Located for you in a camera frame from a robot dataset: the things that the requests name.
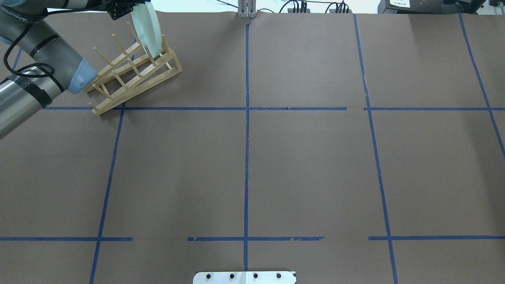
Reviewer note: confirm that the aluminium frame post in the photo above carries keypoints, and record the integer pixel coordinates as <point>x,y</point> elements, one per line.
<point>247,9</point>

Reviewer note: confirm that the light green plate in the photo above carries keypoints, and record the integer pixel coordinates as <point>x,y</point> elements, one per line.
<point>146,25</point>

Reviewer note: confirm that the white pedestal column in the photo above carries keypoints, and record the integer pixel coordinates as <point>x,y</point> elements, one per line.
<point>246,277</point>

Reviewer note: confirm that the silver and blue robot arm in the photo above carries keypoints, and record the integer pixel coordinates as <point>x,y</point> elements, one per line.
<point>41,64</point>

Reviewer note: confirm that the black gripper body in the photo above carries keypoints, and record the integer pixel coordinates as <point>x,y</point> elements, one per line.
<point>125,10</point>

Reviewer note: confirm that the wooden dish rack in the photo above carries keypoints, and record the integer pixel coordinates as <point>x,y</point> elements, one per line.
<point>136,70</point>

